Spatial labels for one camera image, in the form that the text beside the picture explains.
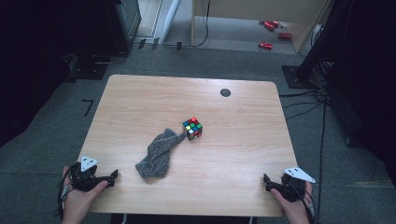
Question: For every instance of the person's left hand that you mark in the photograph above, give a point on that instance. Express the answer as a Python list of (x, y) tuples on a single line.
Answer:
[(77, 202)]

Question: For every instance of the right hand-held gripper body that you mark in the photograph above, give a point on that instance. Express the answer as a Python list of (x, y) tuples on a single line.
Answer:
[(292, 189)]

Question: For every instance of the black tape strip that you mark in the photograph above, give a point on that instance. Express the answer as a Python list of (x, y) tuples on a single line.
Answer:
[(141, 44), (179, 46), (155, 44)]

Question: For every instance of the person's right hand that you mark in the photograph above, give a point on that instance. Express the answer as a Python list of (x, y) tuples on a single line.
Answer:
[(295, 208)]

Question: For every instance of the grey cloth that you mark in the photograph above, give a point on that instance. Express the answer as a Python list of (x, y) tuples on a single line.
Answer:
[(157, 157)]

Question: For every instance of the black stand pole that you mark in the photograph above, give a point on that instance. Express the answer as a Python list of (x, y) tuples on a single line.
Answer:
[(314, 57)]

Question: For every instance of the white panel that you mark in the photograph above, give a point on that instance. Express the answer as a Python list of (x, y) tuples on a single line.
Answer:
[(171, 18)]

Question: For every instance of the black floor base plate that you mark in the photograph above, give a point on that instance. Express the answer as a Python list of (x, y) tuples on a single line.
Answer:
[(88, 71)]

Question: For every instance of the light wooden partition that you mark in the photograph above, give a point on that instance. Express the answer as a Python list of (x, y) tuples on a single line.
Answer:
[(249, 9)]

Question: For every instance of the black stand base plate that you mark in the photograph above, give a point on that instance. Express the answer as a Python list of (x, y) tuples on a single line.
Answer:
[(292, 77)]

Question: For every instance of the multicoloured puzzle cube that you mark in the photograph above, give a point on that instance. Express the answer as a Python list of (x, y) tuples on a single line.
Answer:
[(192, 128)]

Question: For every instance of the round dark table grommet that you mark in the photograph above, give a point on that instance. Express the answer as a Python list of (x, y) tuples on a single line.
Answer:
[(225, 92)]

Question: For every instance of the red can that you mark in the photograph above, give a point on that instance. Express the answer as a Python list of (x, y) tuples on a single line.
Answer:
[(265, 45), (269, 25), (284, 35), (275, 23)]

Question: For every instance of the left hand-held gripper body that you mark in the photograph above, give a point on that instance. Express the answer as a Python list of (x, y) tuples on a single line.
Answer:
[(84, 182)]

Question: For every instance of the dark cabinet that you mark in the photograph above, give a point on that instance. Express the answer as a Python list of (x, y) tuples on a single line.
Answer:
[(124, 28)]

